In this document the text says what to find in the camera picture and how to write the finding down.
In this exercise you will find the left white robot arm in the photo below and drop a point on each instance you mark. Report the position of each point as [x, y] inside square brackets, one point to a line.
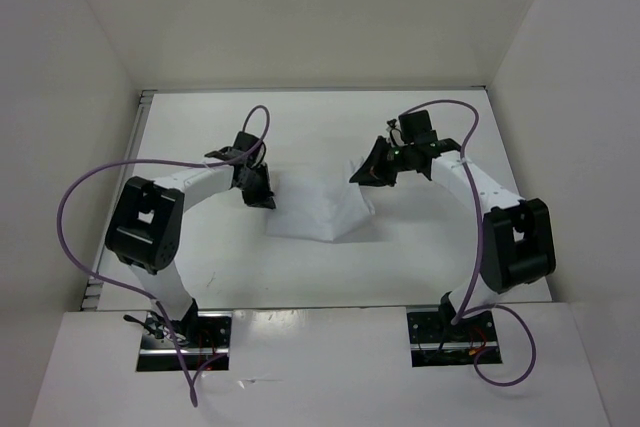
[145, 229]

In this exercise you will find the white skirt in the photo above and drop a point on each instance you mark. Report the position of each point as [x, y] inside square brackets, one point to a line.
[318, 202]

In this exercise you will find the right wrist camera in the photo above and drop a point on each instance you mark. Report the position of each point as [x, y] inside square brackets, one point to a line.
[394, 134]

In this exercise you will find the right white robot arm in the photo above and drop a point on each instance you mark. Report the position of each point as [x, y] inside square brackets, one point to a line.
[514, 236]

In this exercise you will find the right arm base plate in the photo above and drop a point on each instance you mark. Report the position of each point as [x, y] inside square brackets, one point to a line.
[434, 343]

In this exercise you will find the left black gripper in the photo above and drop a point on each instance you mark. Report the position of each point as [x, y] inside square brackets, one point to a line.
[263, 198]

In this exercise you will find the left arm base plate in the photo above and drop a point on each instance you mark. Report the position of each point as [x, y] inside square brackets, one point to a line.
[206, 350]

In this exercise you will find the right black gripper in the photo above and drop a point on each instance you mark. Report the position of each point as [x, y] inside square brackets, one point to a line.
[374, 172]

